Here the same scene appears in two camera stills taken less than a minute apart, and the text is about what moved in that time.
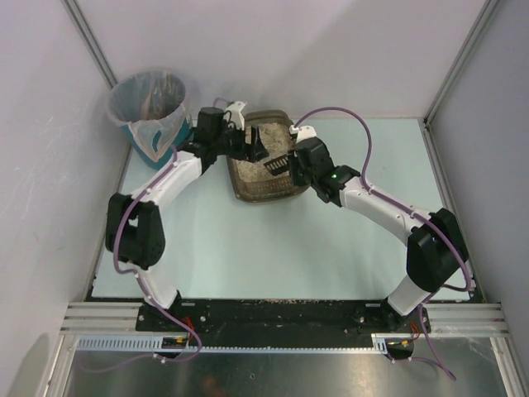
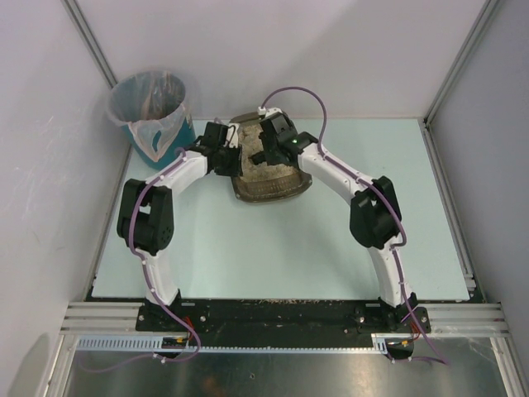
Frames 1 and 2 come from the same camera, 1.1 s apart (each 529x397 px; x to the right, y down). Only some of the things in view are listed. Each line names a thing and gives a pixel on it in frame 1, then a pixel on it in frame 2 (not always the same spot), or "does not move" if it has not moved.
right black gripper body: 295,164 to 269,153
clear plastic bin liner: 149,102 does not move
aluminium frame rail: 467,319 does not move
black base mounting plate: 278,323 does not move
